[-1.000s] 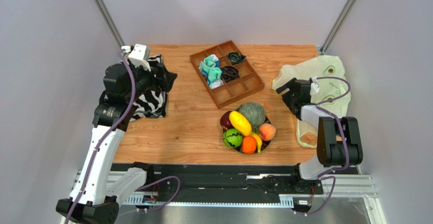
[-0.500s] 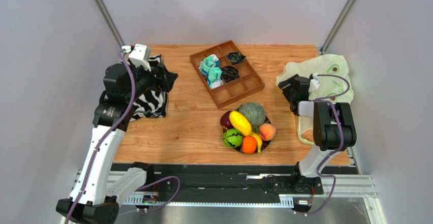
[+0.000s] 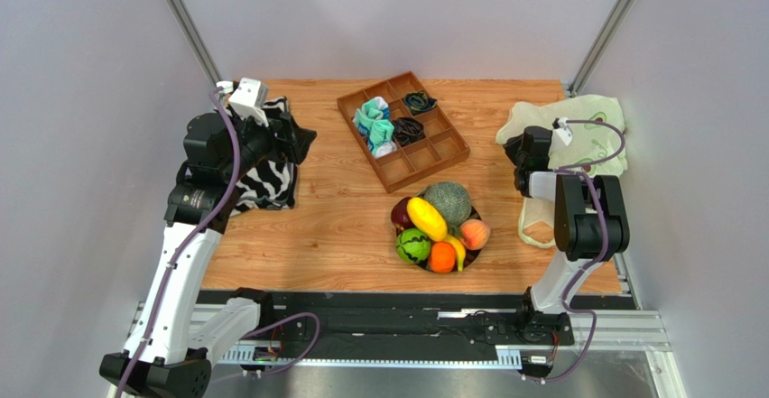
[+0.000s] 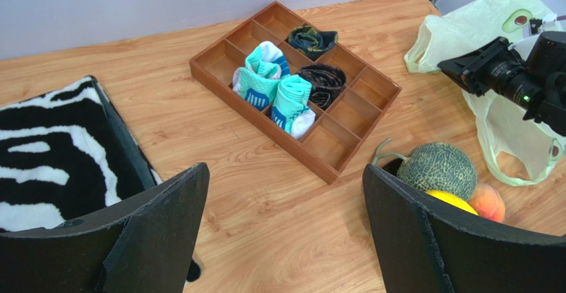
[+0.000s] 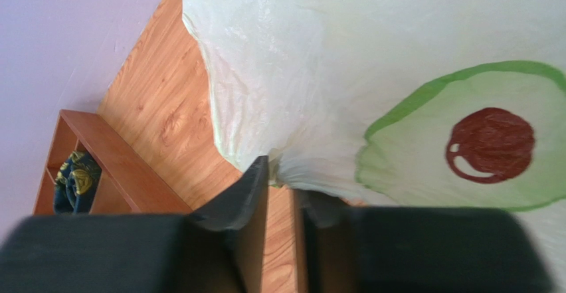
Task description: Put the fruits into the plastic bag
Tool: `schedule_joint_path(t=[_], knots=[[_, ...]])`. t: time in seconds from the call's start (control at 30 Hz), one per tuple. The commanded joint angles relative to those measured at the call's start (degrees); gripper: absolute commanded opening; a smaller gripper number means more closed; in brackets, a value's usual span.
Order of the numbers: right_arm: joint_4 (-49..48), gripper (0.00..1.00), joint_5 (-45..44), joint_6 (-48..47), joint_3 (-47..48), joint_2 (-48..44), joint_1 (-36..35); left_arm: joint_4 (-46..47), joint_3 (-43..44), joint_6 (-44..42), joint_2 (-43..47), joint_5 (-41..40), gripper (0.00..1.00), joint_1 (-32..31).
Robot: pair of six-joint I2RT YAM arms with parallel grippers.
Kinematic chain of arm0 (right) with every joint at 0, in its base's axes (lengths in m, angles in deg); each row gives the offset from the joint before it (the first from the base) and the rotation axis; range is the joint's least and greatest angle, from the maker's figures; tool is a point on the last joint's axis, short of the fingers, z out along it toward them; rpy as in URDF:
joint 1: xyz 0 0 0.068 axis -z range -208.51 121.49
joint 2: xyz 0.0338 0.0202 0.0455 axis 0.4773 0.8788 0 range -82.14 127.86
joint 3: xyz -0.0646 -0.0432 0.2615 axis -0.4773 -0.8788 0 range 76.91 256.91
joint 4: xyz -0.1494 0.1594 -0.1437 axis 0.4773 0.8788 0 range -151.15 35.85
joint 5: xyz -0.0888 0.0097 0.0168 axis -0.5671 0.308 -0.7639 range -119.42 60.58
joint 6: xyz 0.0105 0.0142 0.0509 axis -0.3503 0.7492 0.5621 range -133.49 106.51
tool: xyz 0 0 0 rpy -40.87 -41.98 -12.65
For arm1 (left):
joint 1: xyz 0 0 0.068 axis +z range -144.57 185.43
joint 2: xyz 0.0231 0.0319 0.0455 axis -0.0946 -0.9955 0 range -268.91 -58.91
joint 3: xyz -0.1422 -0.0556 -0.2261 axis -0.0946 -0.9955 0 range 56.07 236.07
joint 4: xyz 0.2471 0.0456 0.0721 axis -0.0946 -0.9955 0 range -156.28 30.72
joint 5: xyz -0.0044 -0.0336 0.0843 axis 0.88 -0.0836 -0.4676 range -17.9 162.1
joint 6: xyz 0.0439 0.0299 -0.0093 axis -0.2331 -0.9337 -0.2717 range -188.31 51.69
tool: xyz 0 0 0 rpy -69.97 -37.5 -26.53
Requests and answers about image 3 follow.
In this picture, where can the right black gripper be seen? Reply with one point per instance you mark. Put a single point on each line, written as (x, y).
(521, 161)

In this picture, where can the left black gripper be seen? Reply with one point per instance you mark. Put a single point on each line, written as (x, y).
(297, 142)

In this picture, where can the pale green plastic bag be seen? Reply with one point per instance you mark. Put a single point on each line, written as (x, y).
(590, 142)

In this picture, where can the yellow mango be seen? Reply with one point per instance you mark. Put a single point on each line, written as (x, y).
(427, 218)

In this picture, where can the orange fruit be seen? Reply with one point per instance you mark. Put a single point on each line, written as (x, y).
(443, 257)

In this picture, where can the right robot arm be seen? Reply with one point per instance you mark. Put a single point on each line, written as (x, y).
(590, 225)

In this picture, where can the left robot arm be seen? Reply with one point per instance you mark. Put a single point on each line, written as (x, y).
(163, 357)

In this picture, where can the zebra pattern cloth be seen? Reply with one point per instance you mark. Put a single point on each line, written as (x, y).
(269, 185)

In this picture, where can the teal white socks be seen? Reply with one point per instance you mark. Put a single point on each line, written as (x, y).
(373, 121)

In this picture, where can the brown wooden divider tray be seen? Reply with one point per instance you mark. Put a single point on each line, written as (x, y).
(442, 148)

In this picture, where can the green cantaloupe melon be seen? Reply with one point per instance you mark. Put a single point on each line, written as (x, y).
(451, 199)

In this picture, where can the pink peach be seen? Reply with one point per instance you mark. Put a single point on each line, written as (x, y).
(474, 234)

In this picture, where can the black rolled sock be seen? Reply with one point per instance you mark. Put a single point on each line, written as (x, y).
(407, 130)

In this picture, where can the black fruit plate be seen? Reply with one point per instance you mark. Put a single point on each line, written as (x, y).
(471, 256)

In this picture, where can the yellow banana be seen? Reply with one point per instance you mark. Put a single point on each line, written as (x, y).
(460, 250)

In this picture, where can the dark blue patterned sock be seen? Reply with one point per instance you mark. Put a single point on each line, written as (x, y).
(419, 102)

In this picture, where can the dark red apple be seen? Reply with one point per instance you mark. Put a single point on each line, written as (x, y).
(399, 216)

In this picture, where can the small green watermelon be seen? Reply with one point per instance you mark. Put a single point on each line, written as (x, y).
(413, 246)

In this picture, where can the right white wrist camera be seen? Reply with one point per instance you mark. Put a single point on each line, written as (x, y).
(562, 134)

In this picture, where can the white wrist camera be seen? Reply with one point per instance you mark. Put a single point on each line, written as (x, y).
(247, 100)
(562, 134)

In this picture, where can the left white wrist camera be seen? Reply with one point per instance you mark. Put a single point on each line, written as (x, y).
(247, 100)

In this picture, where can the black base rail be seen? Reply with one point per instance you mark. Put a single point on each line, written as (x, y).
(429, 329)

